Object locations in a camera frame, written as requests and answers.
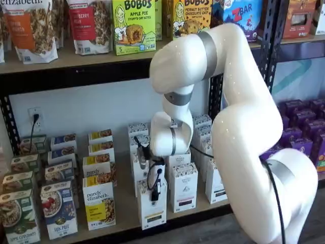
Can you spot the yellow Bobo's peanut butter box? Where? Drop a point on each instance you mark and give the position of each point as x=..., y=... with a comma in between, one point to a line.
x=193, y=12

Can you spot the pale blue backdrop sheet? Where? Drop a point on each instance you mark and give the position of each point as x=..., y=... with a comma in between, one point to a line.
x=304, y=81

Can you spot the green Bobo's apple pie box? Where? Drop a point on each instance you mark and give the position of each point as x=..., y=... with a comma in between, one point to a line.
x=134, y=25
x=158, y=20

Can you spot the blue white cereal box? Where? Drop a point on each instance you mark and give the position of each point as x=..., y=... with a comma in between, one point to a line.
x=58, y=211
x=62, y=153
x=63, y=141
x=59, y=171

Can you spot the white box yellow strip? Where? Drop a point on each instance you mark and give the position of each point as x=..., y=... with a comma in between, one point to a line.
x=138, y=129
x=135, y=178
x=133, y=146
x=152, y=216

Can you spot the purely elizabeth yellow box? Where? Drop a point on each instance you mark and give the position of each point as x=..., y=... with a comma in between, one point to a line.
x=99, y=203
x=100, y=150
x=100, y=136
x=96, y=169

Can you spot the white box dark strip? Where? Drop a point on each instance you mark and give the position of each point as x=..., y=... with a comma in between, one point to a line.
x=203, y=165
x=203, y=137
x=215, y=188
x=201, y=120

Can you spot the beige snack box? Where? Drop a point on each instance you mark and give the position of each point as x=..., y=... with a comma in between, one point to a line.
x=320, y=17

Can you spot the white wall power outlet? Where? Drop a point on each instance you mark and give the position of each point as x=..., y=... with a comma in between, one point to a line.
x=37, y=127

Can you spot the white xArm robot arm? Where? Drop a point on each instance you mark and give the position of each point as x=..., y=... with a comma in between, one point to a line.
x=248, y=127

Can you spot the red purely elizabeth granola bag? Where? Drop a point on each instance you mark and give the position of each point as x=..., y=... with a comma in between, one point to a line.
x=89, y=25

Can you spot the black metal shelf rack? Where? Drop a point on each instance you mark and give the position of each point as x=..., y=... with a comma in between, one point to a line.
x=299, y=53
x=101, y=84

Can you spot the brown wooden shelf board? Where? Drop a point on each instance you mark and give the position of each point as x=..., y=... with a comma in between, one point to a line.
x=125, y=203
x=299, y=40
x=76, y=58

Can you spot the blue Zbar box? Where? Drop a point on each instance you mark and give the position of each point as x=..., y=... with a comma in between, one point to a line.
x=243, y=12

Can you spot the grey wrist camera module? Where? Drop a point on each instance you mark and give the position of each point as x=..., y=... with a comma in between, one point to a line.
x=142, y=157

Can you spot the white box pink strip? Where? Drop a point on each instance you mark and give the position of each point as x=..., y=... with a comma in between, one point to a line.
x=185, y=190
x=177, y=160

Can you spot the green cereal box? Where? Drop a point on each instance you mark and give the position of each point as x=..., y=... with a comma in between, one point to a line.
x=17, y=181
x=33, y=145
x=25, y=162
x=17, y=218

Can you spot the purple Annie's box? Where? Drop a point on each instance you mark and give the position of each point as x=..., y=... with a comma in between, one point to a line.
x=292, y=134
x=320, y=155
x=292, y=106
x=302, y=146
x=273, y=155
x=317, y=104
x=314, y=129
x=302, y=118

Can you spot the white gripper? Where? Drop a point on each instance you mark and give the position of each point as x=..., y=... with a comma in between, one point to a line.
x=158, y=175

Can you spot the orange brown snack box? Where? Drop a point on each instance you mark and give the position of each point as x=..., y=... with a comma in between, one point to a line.
x=299, y=20

